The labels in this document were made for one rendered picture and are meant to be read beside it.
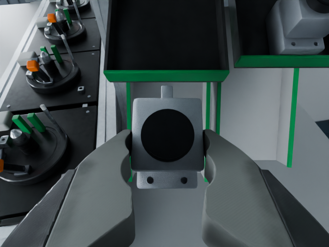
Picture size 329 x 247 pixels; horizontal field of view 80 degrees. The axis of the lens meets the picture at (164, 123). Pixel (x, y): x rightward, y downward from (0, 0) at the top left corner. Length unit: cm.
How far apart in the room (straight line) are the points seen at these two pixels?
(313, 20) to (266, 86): 19
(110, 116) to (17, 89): 28
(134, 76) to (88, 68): 45
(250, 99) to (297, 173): 28
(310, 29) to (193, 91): 18
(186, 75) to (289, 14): 12
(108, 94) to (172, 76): 38
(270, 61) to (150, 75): 14
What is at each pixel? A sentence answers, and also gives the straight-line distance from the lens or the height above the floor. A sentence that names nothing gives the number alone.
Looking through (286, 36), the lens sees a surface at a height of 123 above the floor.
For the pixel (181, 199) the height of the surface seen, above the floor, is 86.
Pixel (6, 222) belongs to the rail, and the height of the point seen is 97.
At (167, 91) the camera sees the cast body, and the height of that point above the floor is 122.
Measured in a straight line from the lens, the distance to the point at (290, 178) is 60.
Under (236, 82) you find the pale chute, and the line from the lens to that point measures 40.
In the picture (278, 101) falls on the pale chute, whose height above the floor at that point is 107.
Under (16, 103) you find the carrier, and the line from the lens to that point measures 64.
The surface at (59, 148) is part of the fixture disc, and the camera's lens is 46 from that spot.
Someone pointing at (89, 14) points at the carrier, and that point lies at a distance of 99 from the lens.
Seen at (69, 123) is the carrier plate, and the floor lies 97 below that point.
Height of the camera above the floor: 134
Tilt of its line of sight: 52 degrees down
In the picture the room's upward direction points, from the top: 1 degrees counter-clockwise
